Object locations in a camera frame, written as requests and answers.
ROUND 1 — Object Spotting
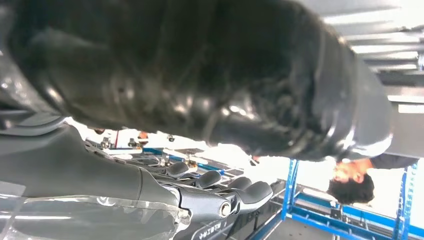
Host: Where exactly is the seated person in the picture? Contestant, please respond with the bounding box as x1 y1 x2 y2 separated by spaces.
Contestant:
326 153 419 206

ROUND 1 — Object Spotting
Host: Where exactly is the blue background rack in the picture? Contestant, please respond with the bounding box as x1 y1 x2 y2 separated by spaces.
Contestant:
281 158 424 240

